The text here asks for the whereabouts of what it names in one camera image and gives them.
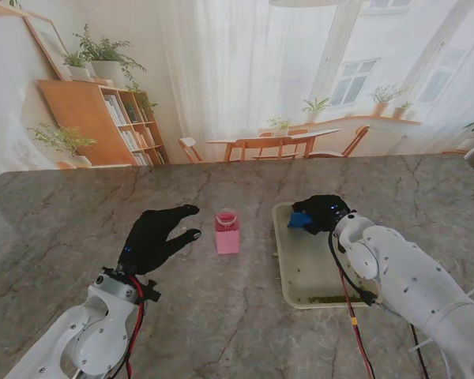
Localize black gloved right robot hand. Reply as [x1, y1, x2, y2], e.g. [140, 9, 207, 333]
[291, 193, 352, 235]

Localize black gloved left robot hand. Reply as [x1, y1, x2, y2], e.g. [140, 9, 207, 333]
[116, 204, 202, 277]

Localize blue plastic scraper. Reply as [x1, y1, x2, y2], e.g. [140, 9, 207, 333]
[287, 211, 314, 230]

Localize cream baking tray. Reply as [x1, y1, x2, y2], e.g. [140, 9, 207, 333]
[271, 201, 380, 310]

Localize pink square jar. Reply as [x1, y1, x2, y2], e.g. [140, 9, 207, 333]
[215, 208, 241, 255]

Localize scattered green beans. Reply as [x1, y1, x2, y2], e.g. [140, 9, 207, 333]
[295, 268, 359, 305]

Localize wooden chair with curved back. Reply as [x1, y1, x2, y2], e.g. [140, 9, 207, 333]
[306, 125, 371, 159]

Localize wooden dining table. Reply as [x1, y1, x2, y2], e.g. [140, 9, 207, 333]
[205, 128, 342, 163]

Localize wooden chair with slatted back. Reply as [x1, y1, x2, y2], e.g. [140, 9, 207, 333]
[235, 136, 301, 162]

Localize small plant on dining table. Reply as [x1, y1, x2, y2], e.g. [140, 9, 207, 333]
[269, 117, 293, 138]

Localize green windowsill plant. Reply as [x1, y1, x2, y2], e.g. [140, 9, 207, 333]
[301, 96, 333, 122]

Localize wooden chair with white back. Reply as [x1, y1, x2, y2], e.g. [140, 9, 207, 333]
[177, 137, 205, 165]

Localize plant in terracotta pot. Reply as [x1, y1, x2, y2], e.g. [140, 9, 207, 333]
[370, 84, 404, 118]

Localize small windowsill pot plant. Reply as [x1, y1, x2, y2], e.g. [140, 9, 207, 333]
[393, 101, 414, 121]

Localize leafy plant beside bookshelf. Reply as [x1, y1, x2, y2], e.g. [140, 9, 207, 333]
[27, 122, 98, 169]

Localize trailing ivy plant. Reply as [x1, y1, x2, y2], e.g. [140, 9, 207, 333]
[126, 82, 159, 115]

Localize wooden bookshelf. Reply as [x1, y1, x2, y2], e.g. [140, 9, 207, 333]
[37, 80, 171, 167]

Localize large plant in white pot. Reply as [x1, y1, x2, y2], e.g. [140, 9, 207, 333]
[73, 23, 148, 90]

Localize small plant in white pot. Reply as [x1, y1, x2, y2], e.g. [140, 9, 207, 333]
[61, 51, 94, 82]

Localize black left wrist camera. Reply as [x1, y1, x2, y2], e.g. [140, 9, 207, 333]
[140, 279, 162, 304]

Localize red left arm cable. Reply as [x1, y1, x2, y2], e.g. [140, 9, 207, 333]
[124, 276, 147, 379]

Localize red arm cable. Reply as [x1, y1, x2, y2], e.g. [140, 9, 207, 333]
[339, 272, 374, 379]
[124, 276, 147, 379]

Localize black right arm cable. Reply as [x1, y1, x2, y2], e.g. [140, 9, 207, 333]
[327, 228, 431, 379]

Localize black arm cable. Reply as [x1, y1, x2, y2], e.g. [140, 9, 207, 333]
[102, 343, 137, 379]
[327, 228, 431, 379]

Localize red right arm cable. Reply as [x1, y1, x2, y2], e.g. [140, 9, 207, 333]
[339, 272, 374, 379]

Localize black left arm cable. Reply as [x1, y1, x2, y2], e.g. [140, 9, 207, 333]
[102, 343, 137, 379]

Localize wooden picture frame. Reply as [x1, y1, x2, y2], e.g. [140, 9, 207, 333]
[21, 15, 73, 83]

